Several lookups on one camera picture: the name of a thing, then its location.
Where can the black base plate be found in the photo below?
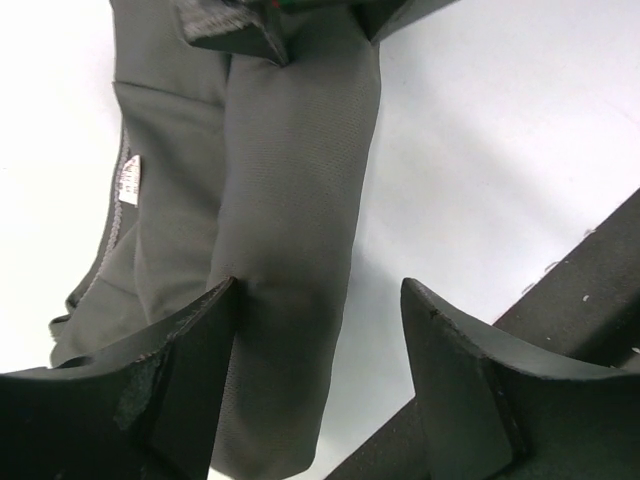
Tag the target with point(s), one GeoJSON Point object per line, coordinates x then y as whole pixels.
{"type": "Point", "coordinates": [585, 308]}

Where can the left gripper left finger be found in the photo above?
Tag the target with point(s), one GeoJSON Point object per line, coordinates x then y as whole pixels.
{"type": "Point", "coordinates": [145, 407]}

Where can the grey t shirt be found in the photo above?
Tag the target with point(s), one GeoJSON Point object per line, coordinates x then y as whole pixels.
{"type": "Point", "coordinates": [251, 171]}

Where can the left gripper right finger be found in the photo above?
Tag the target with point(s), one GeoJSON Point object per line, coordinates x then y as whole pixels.
{"type": "Point", "coordinates": [493, 406]}

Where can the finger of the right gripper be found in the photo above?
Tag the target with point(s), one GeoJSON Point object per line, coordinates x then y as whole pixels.
{"type": "Point", "coordinates": [380, 19]}
{"type": "Point", "coordinates": [250, 28]}

